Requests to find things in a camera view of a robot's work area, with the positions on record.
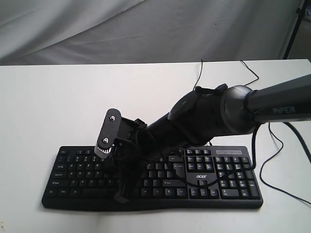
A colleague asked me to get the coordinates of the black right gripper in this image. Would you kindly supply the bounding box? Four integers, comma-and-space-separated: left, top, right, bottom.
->
114, 121, 190, 204

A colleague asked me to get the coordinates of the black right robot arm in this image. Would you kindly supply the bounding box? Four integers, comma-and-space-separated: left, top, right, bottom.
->
114, 75, 311, 203

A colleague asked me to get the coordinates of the black acer keyboard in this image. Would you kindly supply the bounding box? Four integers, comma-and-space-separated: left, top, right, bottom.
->
41, 146, 263, 212

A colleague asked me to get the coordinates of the grey backdrop cloth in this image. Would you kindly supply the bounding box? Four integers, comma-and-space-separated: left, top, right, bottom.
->
0, 0, 303, 66

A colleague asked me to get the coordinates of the black tripod stand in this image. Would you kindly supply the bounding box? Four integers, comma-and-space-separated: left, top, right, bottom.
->
282, 0, 308, 60

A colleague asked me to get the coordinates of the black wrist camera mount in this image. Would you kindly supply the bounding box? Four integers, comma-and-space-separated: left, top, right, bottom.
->
94, 108, 147, 159

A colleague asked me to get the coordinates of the black keyboard cable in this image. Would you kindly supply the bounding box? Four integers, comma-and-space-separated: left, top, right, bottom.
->
193, 59, 311, 205

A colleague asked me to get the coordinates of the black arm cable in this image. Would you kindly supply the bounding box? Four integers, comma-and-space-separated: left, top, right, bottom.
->
170, 83, 311, 189

